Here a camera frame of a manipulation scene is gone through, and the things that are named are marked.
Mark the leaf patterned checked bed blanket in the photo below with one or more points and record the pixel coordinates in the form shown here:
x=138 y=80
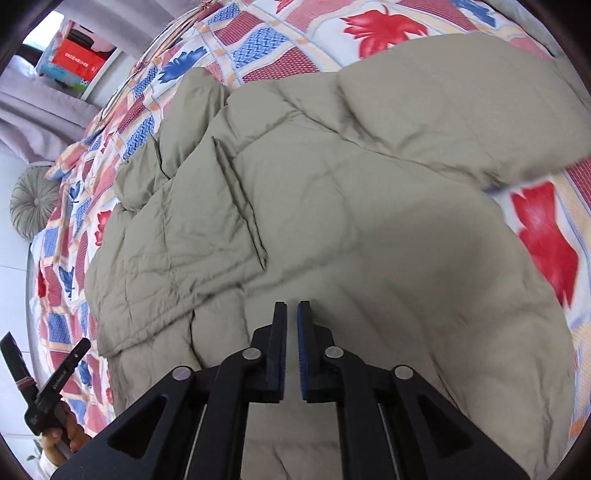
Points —
x=277 y=50

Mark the person's left hand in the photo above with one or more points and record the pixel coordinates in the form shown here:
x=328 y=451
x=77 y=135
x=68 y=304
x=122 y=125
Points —
x=81 y=441

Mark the lilac curtain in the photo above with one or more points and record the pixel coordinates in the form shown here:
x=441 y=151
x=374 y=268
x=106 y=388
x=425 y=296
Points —
x=46 y=120

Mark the beige puffer jacket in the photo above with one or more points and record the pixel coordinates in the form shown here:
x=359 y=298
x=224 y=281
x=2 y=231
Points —
x=346 y=207

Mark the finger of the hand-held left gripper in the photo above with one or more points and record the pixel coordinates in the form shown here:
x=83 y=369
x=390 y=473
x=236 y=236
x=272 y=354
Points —
x=18 y=364
x=64 y=369

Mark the red box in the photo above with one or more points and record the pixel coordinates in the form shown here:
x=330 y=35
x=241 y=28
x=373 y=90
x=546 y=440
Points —
x=76 y=60

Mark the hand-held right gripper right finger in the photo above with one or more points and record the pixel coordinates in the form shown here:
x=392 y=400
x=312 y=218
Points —
x=303 y=360

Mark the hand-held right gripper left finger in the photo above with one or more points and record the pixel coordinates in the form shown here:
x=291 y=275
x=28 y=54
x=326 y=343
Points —
x=277 y=360

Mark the person's left forearm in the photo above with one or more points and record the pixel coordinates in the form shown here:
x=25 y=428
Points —
x=44 y=470

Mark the round grey pleated cushion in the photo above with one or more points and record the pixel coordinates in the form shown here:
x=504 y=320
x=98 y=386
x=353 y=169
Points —
x=34 y=203

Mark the pink box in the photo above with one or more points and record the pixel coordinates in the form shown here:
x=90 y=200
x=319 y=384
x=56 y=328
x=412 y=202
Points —
x=99 y=39

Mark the white shelf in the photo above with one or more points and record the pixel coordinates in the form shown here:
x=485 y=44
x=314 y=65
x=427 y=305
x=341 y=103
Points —
x=104 y=74

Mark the light blue box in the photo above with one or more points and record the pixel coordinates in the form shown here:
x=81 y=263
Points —
x=57 y=76

